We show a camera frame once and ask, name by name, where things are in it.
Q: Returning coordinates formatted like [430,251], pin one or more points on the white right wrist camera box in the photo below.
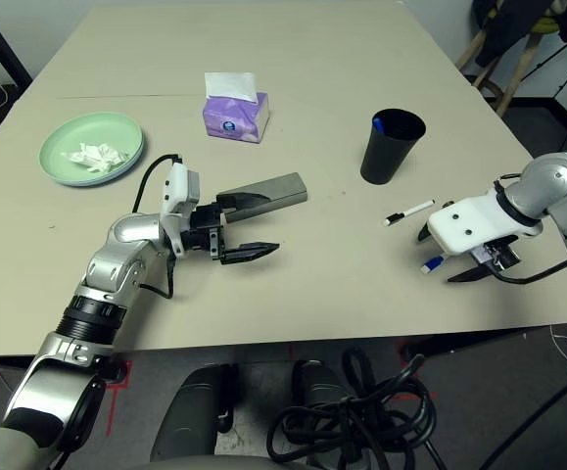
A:
[479,222]

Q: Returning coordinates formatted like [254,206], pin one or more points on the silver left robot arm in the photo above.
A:
[111,259]

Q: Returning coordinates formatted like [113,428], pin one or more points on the black plastic cup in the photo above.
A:
[388,156]

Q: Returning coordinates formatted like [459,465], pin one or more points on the red floor tape mark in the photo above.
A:
[114,396]

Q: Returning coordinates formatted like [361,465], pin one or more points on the wooden stool yellow seat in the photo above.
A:
[518,73]

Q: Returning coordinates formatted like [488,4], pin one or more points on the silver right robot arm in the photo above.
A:
[557,186]

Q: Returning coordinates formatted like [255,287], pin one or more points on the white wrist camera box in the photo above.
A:
[177,186]
[479,222]

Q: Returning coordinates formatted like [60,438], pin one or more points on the white tissue sheet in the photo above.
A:
[229,85]

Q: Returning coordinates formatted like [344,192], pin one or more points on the black cap whiteboard marker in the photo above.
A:
[412,211]

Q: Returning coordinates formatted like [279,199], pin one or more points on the grey robot leg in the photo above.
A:
[190,416]
[317,387]

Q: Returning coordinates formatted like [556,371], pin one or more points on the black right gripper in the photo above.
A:
[496,254]

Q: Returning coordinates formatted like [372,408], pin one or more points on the blue cap whiteboard marker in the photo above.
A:
[432,264]
[379,126]

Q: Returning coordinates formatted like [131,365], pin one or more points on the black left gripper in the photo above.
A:
[204,227]

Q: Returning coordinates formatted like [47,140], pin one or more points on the green plastic plate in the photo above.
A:
[92,129]

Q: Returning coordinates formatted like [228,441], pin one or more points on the grey robot left leg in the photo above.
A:
[190,416]

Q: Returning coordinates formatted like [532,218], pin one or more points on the grey glasses case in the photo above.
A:
[283,191]

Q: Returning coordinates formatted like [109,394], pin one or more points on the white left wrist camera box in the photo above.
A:
[177,186]

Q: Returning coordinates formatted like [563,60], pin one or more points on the grey robot right leg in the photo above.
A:
[317,387]

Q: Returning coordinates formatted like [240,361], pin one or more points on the purple tissue pack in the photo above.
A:
[234,120]

